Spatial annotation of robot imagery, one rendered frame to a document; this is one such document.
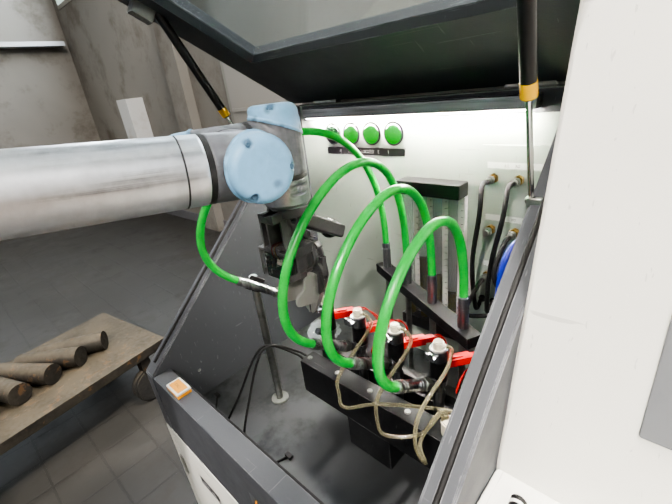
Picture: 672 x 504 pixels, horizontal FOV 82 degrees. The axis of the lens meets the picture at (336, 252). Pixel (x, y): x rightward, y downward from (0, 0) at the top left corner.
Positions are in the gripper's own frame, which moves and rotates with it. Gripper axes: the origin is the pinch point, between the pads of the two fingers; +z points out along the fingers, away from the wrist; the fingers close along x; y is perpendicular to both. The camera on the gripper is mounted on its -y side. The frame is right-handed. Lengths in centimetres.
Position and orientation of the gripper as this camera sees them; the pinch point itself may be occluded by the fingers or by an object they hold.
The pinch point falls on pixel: (314, 304)
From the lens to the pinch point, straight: 72.3
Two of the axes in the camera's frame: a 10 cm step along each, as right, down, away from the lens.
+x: 7.3, 2.0, -6.6
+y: -6.8, 3.6, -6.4
